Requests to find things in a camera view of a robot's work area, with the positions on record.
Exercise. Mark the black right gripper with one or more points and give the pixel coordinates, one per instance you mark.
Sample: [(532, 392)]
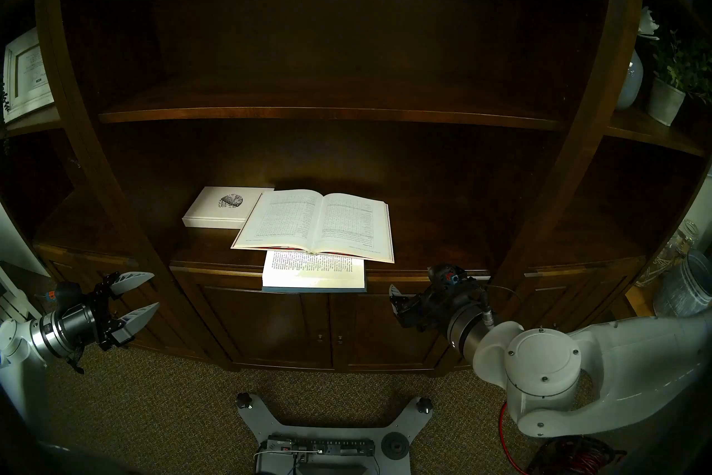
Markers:
[(439, 308)]

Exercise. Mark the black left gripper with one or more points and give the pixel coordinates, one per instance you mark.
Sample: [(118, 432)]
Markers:
[(94, 318)]

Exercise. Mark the white hardcover book blue spine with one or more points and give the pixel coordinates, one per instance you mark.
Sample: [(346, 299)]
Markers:
[(345, 223)]

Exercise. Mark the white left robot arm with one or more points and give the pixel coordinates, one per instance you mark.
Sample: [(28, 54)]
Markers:
[(14, 346)]

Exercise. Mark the teal cover paperback book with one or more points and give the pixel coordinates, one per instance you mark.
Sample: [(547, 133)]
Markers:
[(311, 272)]

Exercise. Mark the black base knob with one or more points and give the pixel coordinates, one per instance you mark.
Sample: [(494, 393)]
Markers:
[(425, 405), (243, 400)]

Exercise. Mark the white book round illustration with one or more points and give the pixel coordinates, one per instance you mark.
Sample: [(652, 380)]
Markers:
[(217, 215)]

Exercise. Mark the white slatted chair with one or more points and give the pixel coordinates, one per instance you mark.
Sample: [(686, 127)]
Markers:
[(11, 301)]

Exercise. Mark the small wooden stool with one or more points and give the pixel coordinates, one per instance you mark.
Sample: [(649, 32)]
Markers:
[(637, 302)]

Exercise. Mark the white framed certificate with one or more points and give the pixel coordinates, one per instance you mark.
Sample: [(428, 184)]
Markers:
[(28, 73)]

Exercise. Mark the dark wooden bookshelf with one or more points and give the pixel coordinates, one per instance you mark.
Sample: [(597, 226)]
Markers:
[(334, 34)]

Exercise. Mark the clear glass jar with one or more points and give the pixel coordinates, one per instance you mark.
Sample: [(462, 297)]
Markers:
[(673, 251)]

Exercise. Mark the clear plastic jar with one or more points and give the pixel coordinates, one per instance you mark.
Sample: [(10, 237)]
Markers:
[(684, 284)]

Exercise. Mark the white ceramic vase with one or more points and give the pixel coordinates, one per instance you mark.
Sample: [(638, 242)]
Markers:
[(631, 84)]

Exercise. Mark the green plant white pot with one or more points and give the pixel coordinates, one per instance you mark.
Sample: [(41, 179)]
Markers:
[(664, 101)]

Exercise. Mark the white artificial flower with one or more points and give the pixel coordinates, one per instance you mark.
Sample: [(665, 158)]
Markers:
[(648, 23)]

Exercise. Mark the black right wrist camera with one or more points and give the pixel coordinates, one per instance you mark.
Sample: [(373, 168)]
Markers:
[(448, 276)]

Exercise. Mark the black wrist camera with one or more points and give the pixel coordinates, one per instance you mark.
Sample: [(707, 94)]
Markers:
[(64, 293), (448, 276)]

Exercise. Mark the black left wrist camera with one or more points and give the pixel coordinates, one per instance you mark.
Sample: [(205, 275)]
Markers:
[(64, 293)]

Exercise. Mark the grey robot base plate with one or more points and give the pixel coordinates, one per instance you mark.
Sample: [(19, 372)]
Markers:
[(334, 432)]

